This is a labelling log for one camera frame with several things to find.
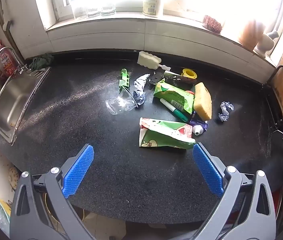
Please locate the dark green rag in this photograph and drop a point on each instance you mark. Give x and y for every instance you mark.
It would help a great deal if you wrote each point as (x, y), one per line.
(41, 61)

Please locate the stainless steel sink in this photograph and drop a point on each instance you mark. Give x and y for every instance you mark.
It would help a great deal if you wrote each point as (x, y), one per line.
(15, 97)

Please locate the foil ball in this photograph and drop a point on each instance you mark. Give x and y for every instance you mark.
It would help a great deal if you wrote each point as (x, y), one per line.
(226, 107)

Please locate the orange bottle on sill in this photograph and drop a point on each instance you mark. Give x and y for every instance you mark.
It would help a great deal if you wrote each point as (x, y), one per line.
(251, 34)

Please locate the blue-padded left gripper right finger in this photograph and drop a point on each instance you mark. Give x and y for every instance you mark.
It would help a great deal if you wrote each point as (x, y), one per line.
(256, 219)

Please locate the green and white marker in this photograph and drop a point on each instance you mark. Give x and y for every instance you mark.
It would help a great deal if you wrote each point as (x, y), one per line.
(177, 113)

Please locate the black toy car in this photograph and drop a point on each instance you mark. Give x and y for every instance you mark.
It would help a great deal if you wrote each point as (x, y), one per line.
(155, 78)

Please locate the yellow plastic spool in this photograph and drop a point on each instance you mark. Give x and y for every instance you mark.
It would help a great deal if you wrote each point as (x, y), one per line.
(189, 73)

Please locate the white labelled jar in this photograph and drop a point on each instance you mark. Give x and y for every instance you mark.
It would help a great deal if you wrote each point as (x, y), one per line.
(151, 8)

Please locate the green wet wipes pack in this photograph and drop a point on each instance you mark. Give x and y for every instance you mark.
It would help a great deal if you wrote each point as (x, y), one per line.
(177, 97)

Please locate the floral lid pot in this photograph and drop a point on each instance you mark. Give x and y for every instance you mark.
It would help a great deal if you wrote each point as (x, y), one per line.
(13, 177)

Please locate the green plastic toy piece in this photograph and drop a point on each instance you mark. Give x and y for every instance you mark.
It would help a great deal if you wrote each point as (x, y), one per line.
(124, 81)

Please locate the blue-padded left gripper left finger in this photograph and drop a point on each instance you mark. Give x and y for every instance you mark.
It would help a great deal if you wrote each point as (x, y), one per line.
(29, 218)

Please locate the white sponge brush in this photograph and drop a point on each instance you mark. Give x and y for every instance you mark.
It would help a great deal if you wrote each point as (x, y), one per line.
(150, 61)

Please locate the chrome faucet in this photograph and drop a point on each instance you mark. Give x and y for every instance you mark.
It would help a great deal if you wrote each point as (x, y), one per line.
(21, 67)

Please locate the white ceramic jar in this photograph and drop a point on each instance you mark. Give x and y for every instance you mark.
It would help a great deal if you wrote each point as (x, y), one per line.
(266, 43)

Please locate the blue white wrapper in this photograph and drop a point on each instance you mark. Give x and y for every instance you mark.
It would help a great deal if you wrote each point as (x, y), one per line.
(138, 92)

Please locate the purple tube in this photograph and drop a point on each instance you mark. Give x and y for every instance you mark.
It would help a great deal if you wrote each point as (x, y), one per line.
(198, 126)

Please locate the clear plastic cup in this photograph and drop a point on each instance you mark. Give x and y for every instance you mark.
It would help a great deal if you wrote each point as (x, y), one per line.
(124, 102)

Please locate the yellow sponge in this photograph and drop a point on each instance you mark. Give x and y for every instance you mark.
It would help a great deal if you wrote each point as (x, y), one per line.
(202, 103)

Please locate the teal basin with plastic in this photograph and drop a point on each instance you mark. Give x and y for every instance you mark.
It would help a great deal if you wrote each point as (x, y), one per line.
(5, 217)

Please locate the red dish soap bottle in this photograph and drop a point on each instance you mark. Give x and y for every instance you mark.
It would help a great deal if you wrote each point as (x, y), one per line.
(8, 62)

